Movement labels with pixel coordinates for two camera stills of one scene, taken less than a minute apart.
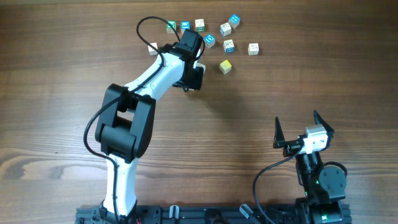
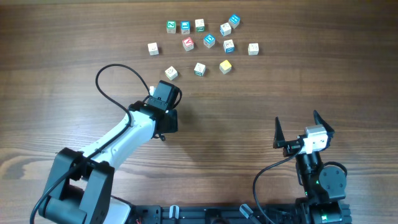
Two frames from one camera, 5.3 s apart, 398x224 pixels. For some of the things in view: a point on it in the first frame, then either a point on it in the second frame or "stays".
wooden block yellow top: x=225 y=67 stays
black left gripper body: x=193 y=81 → x=172 y=124
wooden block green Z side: x=201 y=65 stays
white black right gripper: x=291 y=146 stays
